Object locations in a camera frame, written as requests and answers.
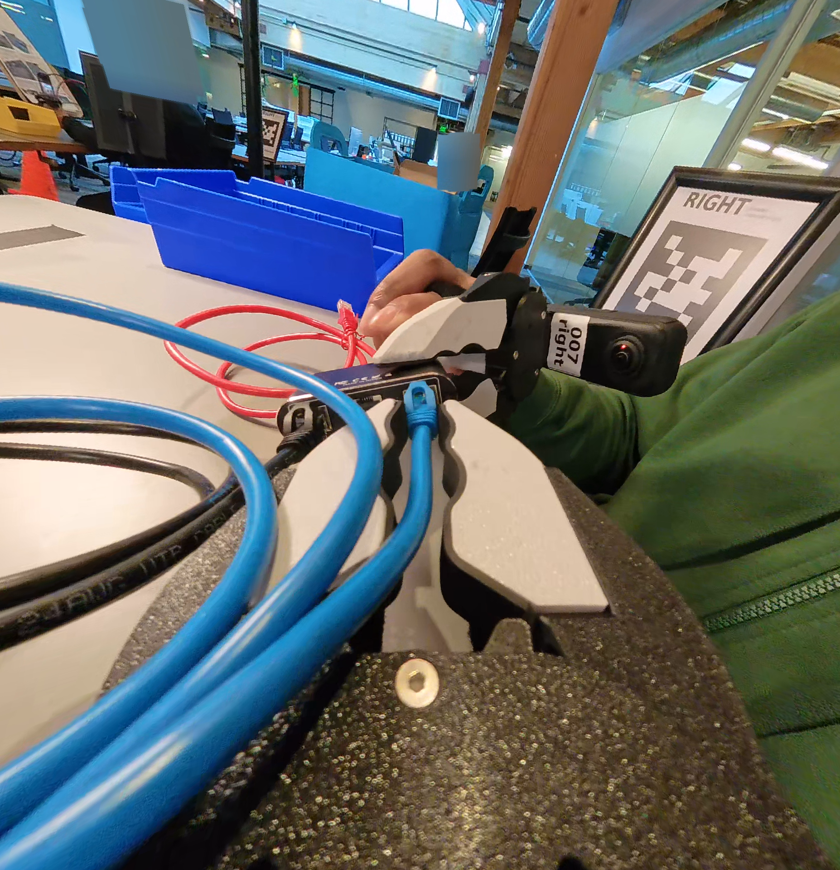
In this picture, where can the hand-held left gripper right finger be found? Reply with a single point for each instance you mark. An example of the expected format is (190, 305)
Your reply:
(515, 530)

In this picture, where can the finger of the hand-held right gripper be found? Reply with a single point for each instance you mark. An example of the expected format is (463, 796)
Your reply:
(484, 394)
(447, 326)

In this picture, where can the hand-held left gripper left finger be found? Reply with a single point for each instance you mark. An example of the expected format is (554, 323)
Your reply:
(325, 503)

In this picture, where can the black ethernet adapter box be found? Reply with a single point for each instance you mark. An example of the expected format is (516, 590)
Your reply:
(393, 389)

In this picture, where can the long blue plastic bin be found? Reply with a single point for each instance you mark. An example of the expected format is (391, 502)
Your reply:
(257, 238)

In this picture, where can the person's right hand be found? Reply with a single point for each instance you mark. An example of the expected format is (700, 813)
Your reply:
(406, 285)

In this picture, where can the light blue partition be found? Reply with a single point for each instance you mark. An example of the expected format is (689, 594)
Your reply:
(352, 190)

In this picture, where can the black framed tag sign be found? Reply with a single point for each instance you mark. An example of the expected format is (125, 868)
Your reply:
(705, 265)

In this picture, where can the small tag board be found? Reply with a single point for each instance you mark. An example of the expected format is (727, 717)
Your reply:
(274, 136)

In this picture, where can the black pole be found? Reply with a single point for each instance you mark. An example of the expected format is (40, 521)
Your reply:
(253, 81)

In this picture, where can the small blue plastic bin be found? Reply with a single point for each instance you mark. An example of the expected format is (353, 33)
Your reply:
(124, 194)

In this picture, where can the black monitor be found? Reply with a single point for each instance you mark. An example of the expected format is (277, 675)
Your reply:
(121, 129)

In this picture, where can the grey tape strip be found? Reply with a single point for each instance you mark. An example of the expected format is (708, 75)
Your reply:
(26, 239)

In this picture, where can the orange traffic cone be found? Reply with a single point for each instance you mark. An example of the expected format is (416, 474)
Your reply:
(38, 180)

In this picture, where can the yellow case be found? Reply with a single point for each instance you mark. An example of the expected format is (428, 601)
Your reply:
(19, 115)

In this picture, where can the white poster board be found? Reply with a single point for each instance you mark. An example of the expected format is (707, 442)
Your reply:
(26, 54)

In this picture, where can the wooden post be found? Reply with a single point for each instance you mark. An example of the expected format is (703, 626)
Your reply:
(556, 136)

